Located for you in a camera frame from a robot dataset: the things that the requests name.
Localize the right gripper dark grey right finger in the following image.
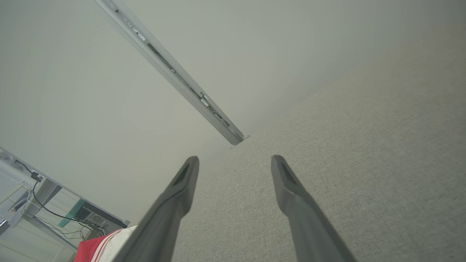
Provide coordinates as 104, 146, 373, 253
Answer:
270, 155, 358, 262

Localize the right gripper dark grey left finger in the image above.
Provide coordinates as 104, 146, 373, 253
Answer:
113, 156, 200, 262

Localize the red white striped shirt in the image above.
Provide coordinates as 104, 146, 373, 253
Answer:
74, 225, 139, 262

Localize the black electronics box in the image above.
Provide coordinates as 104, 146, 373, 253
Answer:
75, 207, 110, 229

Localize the grey metal desk frame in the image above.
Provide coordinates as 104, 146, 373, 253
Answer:
0, 146, 130, 262

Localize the black desk power cable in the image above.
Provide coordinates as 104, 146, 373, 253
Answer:
15, 160, 106, 241

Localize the grey metal slotted post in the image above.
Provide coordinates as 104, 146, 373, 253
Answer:
92, 0, 250, 149

